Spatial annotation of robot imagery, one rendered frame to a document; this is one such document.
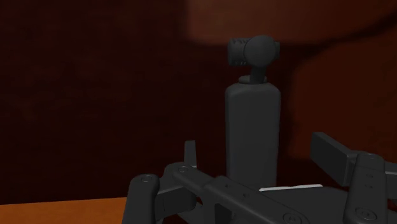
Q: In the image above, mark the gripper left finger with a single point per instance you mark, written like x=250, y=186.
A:
x=186, y=183

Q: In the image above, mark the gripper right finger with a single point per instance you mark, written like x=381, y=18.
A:
x=363, y=180

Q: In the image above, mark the black handheld gimbal camera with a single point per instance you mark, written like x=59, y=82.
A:
x=252, y=124

